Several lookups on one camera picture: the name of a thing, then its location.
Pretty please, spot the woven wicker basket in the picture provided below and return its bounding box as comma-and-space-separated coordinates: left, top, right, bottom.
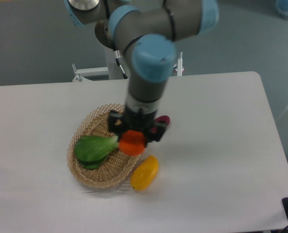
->
67, 103, 140, 188

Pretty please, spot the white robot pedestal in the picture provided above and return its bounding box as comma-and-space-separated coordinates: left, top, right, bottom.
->
94, 19, 130, 80

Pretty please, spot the white levelling foot bracket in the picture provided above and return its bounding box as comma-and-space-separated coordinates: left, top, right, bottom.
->
173, 51, 185, 76

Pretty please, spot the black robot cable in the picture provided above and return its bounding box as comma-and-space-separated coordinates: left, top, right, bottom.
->
113, 50, 129, 80

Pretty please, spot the purple sweet potato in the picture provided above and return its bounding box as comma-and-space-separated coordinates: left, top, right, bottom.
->
149, 115, 170, 134

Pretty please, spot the green bok choy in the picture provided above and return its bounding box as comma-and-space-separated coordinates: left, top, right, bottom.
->
74, 135, 118, 170

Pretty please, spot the orange fruit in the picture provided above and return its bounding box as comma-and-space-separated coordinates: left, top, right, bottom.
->
119, 130, 146, 156

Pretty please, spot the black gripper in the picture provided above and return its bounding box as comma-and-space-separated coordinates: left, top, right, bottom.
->
108, 106, 168, 147

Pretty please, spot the yellow mango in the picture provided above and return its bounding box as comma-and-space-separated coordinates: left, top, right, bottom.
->
130, 155, 159, 191

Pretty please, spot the white left base bracket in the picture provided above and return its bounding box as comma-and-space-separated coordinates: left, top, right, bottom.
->
72, 63, 109, 82

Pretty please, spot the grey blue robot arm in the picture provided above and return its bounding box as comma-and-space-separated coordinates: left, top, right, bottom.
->
65, 0, 219, 145

